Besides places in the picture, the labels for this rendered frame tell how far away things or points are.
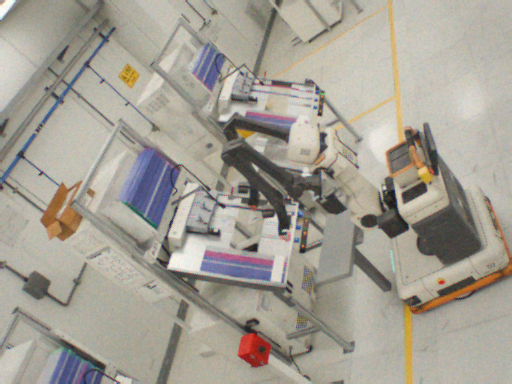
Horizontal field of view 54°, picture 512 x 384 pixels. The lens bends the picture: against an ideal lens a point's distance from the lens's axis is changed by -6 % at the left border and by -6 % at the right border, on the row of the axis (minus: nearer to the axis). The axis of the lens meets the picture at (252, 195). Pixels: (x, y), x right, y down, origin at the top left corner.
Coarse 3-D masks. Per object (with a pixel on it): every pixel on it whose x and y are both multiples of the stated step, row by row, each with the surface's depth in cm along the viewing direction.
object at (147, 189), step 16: (144, 160) 328; (160, 160) 338; (128, 176) 326; (144, 176) 321; (160, 176) 332; (176, 176) 344; (128, 192) 309; (144, 192) 316; (160, 192) 327; (144, 208) 311; (160, 208) 321
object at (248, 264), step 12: (216, 252) 324; (228, 252) 324; (240, 252) 324; (252, 252) 325; (204, 264) 317; (216, 264) 317; (228, 264) 318; (240, 264) 318; (252, 264) 318; (264, 264) 318; (276, 264) 318; (240, 276) 312; (252, 276) 312; (264, 276) 312; (276, 276) 312
